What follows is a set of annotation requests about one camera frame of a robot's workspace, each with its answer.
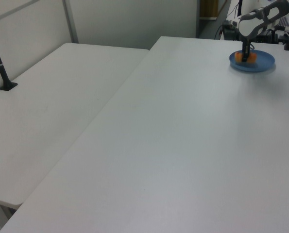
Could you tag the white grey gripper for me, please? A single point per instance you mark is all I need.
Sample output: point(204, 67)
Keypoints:
point(251, 24)

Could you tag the golden brown bread pastry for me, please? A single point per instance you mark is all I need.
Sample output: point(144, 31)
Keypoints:
point(238, 57)

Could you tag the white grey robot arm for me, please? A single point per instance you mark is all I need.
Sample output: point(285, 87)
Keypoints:
point(279, 8)

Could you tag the blue round plate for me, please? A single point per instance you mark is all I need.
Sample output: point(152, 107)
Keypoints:
point(264, 61)

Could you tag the black electronics box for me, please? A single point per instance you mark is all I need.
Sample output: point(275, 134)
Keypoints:
point(230, 32)

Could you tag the brown wooden panel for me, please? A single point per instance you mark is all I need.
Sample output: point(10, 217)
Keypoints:
point(208, 8)

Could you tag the white side table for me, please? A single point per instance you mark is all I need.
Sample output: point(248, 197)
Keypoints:
point(49, 109)

